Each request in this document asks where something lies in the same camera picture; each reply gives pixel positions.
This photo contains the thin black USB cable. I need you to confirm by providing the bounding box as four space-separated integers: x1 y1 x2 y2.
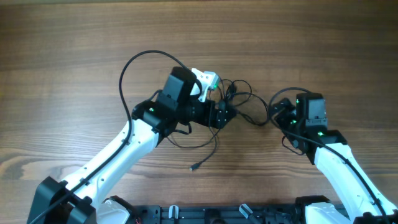
166 124 222 172

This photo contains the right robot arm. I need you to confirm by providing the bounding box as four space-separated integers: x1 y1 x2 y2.
268 91 397 223

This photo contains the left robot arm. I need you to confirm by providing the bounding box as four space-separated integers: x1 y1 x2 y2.
28 67 236 223

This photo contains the left camera black cable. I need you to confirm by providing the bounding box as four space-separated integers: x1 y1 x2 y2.
27 49 192 224

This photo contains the camera black cable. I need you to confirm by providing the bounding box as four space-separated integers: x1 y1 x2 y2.
267 86 391 224
27 49 192 224

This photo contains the right camera black cable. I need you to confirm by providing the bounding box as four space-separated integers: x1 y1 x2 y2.
267 86 391 224

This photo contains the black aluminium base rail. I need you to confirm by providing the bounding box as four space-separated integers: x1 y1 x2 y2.
127 204 301 224

